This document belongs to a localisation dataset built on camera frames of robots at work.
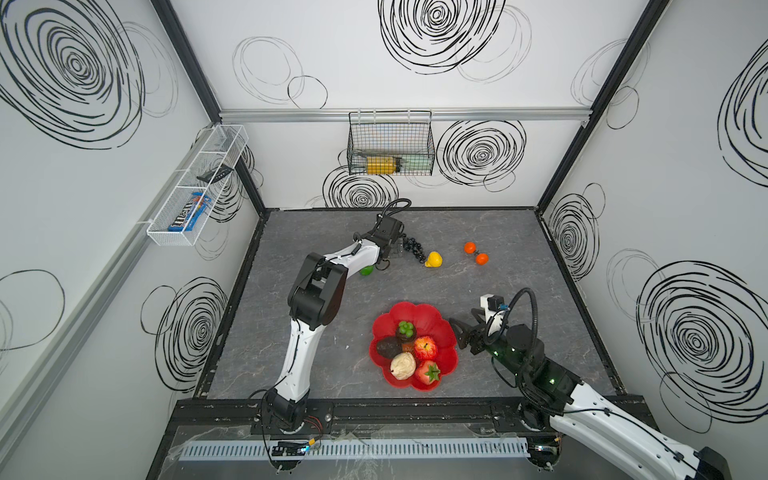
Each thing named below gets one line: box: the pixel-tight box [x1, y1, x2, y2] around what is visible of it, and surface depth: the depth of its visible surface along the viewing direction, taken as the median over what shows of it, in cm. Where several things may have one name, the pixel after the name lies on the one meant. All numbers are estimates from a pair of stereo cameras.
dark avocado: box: [376, 337, 403, 359], surface depth 82 cm
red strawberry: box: [416, 360, 441, 385], surface depth 77 cm
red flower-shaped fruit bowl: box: [369, 302, 459, 392], surface depth 82 cm
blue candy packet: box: [168, 192, 212, 232], surface depth 72 cm
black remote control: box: [196, 163, 234, 184], surface depth 82 cm
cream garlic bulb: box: [390, 352, 417, 380], surface depth 78 cm
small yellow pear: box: [424, 251, 443, 268], surface depth 104 cm
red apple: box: [414, 336, 437, 361], surface depth 80 cm
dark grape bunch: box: [402, 233, 427, 264], surface depth 107 cm
